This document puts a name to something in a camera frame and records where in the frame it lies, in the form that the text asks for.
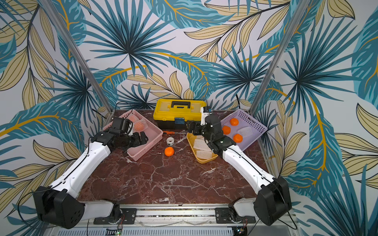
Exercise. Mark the yellow black toolbox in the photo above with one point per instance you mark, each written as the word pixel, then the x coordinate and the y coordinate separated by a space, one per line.
pixel 175 114

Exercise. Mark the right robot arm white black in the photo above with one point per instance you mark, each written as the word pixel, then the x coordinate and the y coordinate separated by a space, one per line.
pixel 273 198

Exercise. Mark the white tape roll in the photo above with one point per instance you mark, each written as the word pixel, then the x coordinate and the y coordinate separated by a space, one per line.
pixel 170 141

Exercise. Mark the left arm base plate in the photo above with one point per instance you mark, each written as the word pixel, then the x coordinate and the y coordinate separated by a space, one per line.
pixel 124 216

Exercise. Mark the left aluminium frame post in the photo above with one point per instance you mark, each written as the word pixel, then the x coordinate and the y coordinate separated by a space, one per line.
pixel 58 22

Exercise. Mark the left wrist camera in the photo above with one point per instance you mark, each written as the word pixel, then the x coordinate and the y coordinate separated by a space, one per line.
pixel 121 126

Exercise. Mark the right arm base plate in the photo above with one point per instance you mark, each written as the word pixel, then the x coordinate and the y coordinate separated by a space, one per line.
pixel 233 215

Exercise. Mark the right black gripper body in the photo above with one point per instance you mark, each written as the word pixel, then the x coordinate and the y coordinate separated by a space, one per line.
pixel 195 128

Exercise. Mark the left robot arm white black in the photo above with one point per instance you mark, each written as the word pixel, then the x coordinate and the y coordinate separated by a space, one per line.
pixel 57 204

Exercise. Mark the front aluminium rail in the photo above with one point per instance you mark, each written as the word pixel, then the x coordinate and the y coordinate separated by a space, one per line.
pixel 181 220

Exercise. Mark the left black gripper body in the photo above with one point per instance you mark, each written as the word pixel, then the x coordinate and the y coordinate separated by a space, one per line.
pixel 129 141

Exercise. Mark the right aluminium frame post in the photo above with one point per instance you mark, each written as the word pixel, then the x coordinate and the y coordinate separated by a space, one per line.
pixel 280 51

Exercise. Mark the yellow oval tray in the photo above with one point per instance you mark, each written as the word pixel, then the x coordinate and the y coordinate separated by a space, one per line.
pixel 191 138

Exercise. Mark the orange handled screwdriver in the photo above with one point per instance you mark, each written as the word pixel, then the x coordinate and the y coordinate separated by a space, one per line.
pixel 173 132

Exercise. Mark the purple plastic basket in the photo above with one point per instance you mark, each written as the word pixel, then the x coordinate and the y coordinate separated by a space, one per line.
pixel 240 122

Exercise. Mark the aluminium frame post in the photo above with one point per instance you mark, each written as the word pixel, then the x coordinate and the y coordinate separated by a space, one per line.
pixel 280 51
pixel 58 22

